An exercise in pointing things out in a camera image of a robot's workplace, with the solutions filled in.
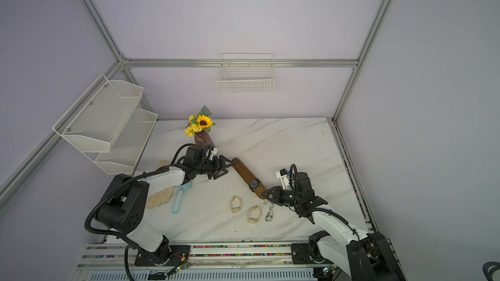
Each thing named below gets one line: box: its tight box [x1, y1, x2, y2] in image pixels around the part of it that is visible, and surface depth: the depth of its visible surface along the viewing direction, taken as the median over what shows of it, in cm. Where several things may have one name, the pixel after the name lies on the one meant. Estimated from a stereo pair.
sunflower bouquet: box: [183, 104, 217, 137], surface depth 88 cm
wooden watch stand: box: [231, 157, 267, 200], surface depth 90 cm
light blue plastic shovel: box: [171, 180, 193, 214], surface depth 88 cm
